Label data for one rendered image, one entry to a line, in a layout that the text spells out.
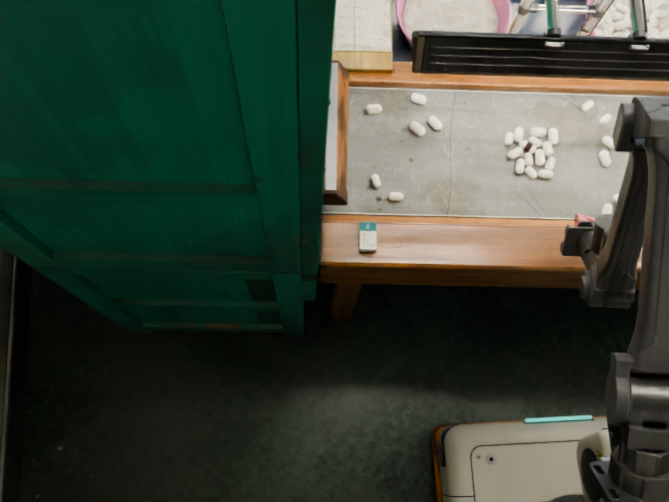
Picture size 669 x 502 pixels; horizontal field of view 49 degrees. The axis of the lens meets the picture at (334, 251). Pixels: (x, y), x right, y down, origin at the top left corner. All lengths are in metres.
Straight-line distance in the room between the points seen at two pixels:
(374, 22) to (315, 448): 1.22
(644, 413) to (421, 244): 0.65
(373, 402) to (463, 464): 0.39
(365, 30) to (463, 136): 0.32
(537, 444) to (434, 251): 0.71
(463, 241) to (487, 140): 0.25
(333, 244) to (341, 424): 0.84
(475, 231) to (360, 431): 0.88
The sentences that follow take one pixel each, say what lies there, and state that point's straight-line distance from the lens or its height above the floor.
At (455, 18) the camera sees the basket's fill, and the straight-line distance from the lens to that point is 1.80.
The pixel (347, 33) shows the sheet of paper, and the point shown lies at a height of 0.78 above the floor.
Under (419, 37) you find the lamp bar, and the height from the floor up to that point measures 1.11.
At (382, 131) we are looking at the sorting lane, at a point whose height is 0.74.
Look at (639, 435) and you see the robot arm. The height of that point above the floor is 1.25.
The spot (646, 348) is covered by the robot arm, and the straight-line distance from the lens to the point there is 1.04.
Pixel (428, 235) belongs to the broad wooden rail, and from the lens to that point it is 1.54.
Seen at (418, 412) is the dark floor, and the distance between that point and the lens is 2.25.
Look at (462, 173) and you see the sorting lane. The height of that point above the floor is 0.74.
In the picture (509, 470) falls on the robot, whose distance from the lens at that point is 2.01.
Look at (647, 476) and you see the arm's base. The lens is 1.09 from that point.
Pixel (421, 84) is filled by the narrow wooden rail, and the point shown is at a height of 0.76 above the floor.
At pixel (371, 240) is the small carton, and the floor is 0.78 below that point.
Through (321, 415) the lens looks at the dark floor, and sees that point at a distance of 2.22.
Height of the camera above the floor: 2.22
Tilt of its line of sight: 75 degrees down
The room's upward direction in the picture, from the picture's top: 8 degrees clockwise
